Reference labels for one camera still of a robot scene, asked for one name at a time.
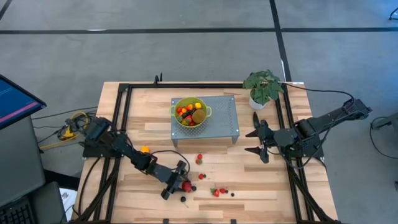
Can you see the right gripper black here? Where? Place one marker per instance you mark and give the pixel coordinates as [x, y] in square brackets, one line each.
[270, 138]

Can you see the green plant in white pot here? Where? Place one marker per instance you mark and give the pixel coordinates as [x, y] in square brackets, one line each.
[262, 88]

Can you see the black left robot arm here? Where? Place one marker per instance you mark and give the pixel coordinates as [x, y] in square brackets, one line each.
[124, 147]

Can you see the large red strawberry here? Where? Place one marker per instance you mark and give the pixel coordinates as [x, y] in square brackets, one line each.
[215, 193]

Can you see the computer monitor blue screen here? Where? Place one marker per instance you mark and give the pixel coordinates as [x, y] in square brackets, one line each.
[15, 102]

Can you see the black keyboard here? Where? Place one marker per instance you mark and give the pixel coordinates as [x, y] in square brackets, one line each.
[15, 216]

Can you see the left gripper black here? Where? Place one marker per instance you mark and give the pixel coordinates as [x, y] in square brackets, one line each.
[174, 180]

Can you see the grey furniture leg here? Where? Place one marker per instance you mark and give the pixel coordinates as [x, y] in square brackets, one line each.
[390, 120]

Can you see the white paper sheet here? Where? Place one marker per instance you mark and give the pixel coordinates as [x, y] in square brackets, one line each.
[67, 199]

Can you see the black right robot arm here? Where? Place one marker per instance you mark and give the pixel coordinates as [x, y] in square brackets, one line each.
[326, 118]

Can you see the small yellow-orange peach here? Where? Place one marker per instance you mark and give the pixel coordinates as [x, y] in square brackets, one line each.
[184, 110]
[198, 105]
[189, 107]

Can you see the dark red pomegranate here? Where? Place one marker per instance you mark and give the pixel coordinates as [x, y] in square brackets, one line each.
[187, 186]

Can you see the green plastic colander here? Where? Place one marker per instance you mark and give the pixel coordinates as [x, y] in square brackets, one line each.
[186, 100]

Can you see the grey perforated metal shelf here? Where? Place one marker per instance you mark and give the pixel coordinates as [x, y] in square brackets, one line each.
[224, 124]

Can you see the red raspberry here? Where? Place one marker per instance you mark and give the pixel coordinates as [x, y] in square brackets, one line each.
[222, 190]
[201, 176]

